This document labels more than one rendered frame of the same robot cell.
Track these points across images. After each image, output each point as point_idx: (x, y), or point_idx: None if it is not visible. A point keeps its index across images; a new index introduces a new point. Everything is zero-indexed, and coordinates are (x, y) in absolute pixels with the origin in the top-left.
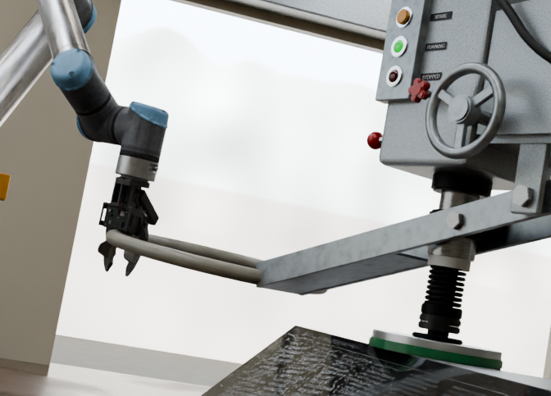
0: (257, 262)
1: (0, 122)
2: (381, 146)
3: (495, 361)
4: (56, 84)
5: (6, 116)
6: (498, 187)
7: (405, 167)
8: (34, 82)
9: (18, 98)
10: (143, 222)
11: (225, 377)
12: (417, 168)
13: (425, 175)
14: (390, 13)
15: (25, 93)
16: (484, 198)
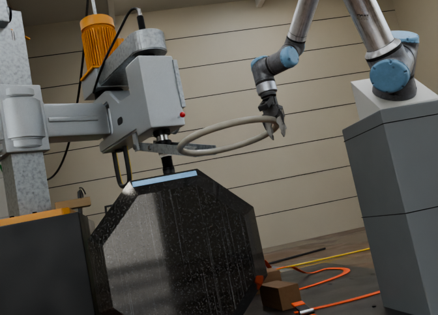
0: (215, 145)
1: (358, 32)
2: (184, 120)
3: None
4: (302, 53)
5: (356, 27)
6: (148, 132)
7: (178, 127)
8: None
9: (349, 14)
10: (264, 113)
11: (227, 189)
12: (175, 128)
13: (169, 128)
14: (180, 81)
15: (347, 6)
16: (156, 137)
